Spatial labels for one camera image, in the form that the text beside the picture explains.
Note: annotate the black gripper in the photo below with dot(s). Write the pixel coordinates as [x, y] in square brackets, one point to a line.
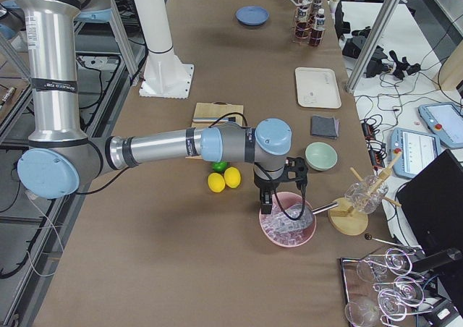
[263, 184]

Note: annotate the blue plate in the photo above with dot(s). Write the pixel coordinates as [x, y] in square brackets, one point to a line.
[252, 16]

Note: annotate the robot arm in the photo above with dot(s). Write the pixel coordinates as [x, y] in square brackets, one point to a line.
[61, 157]

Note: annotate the pink bowl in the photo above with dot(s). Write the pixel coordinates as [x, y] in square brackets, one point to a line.
[287, 199]

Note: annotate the steel ice scoop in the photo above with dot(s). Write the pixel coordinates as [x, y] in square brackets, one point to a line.
[296, 217]

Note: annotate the clear ice cubes pile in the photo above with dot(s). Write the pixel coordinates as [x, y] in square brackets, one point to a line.
[288, 239]

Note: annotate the whole yellow lemon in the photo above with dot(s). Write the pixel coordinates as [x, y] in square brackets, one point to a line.
[216, 182]
[232, 177]

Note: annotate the green lime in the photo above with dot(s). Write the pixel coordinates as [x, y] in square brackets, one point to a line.
[220, 166]

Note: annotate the mint green bowl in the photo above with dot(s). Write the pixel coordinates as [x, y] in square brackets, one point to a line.
[321, 156]

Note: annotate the wooden cup stand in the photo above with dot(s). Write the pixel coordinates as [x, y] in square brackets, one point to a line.
[350, 216]

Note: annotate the grey folded cloth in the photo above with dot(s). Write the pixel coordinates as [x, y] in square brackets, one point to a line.
[327, 127]

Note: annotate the wooden cutting board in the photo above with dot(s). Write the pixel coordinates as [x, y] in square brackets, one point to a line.
[220, 113]

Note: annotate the cream rabbit tray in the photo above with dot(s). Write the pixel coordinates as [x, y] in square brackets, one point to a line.
[317, 88]

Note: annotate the wine glass rack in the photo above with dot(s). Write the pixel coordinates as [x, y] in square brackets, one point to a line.
[386, 289]

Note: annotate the blue teach pendant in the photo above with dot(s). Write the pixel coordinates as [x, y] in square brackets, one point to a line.
[417, 149]
[445, 121]

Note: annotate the black laptop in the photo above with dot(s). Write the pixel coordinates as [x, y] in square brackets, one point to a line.
[432, 204]

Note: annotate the tea bottle white cap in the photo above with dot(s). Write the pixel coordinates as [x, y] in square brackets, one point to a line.
[302, 26]

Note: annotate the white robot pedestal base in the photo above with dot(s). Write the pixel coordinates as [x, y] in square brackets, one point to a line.
[165, 76]

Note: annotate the copper wire bottle rack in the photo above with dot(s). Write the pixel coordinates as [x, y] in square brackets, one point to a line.
[311, 19]

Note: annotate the aluminium frame post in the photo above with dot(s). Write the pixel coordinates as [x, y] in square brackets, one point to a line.
[381, 21]

